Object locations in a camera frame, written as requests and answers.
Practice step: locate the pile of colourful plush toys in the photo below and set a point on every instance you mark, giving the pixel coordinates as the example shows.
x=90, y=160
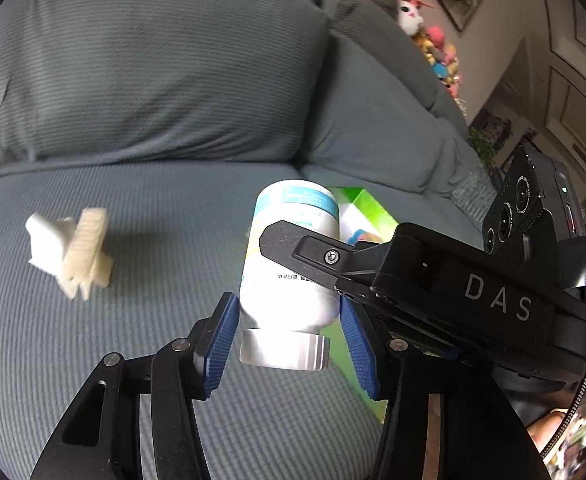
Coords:
x=438, y=55

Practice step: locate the green potted plant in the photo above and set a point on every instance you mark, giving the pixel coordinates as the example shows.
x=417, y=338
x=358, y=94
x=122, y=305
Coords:
x=488, y=140

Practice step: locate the white bottle blue label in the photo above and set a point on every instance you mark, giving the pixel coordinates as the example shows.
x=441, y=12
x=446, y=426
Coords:
x=293, y=305

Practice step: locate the green cardboard box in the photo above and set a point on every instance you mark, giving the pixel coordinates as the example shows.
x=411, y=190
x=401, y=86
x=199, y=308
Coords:
x=368, y=207

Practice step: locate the grey sofa back cushion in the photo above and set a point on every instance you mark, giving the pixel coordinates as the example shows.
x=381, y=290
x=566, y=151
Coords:
x=373, y=110
x=148, y=60

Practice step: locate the white plush toy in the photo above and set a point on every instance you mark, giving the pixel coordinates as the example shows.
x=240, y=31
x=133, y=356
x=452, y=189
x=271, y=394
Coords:
x=409, y=12

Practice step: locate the white panelled door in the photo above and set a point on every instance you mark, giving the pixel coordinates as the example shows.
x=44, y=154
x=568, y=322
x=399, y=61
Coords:
x=573, y=85

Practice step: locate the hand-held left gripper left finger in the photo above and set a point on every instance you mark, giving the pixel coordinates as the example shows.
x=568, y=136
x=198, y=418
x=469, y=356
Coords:
x=218, y=350

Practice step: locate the white plastic hair clip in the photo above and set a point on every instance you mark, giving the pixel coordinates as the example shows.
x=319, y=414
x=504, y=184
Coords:
x=80, y=250

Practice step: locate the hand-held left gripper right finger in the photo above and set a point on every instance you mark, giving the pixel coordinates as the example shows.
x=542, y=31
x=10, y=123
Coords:
x=358, y=355

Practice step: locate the grey sofa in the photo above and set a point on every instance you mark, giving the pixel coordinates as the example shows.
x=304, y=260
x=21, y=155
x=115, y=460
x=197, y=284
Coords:
x=273, y=435

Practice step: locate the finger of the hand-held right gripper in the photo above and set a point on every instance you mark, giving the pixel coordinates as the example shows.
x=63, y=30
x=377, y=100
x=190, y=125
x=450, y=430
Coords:
x=313, y=255

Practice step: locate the person's right forearm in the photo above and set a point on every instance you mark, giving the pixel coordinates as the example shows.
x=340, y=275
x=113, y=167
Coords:
x=548, y=430

